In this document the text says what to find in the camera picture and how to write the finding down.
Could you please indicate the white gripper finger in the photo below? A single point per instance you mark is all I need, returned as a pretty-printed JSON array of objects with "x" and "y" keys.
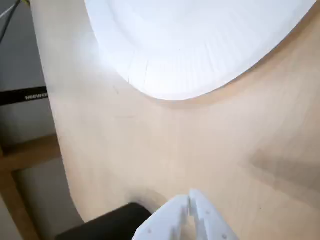
[
  {"x": 162, "y": 222},
  {"x": 212, "y": 222}
]

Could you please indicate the black round pot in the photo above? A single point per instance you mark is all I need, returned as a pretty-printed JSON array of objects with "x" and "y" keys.
[{"x": 112, "y": 222}]

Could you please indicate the white paper plate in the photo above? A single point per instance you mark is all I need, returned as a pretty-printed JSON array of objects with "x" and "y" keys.
[{"x": 187, "y": 50}]

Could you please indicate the wooden shelf with clutter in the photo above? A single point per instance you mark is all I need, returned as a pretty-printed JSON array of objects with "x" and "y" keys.
[{"x": 17, "y": 175}]

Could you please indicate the black Neewer tripod bar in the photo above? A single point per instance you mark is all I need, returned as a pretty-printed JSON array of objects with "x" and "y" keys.
[{"x": 22, "y": 96}]

